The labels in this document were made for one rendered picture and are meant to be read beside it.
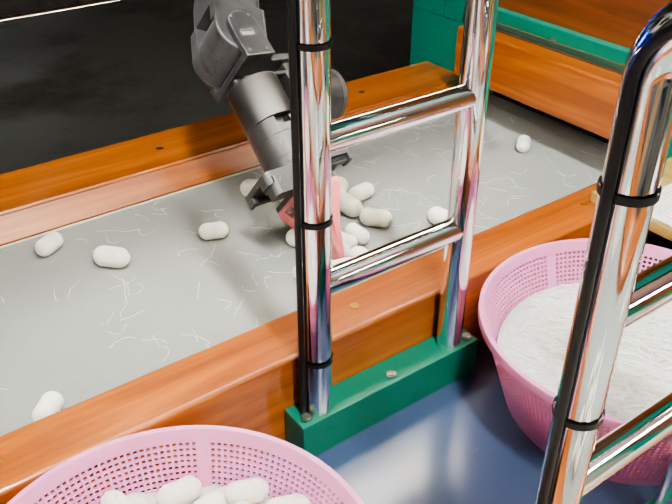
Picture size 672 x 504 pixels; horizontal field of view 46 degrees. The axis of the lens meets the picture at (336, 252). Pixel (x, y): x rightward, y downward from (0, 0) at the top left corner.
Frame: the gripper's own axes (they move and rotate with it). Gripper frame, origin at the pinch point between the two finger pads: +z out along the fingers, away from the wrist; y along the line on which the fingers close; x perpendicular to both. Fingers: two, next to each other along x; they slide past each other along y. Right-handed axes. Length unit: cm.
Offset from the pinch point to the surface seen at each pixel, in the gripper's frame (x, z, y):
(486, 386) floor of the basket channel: -4.6, 18.3, 5.4
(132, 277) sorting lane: 8.6, -6.8, -17.2
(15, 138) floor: 201, -118, 23
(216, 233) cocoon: 8.3, -8.1, -7.2
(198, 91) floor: 202, -119, 96
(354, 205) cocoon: 4.4, -4.9, 7.4
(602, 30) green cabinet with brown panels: -6.4, -12.4, 45.0
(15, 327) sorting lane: 8.0, -5.9, -29.2
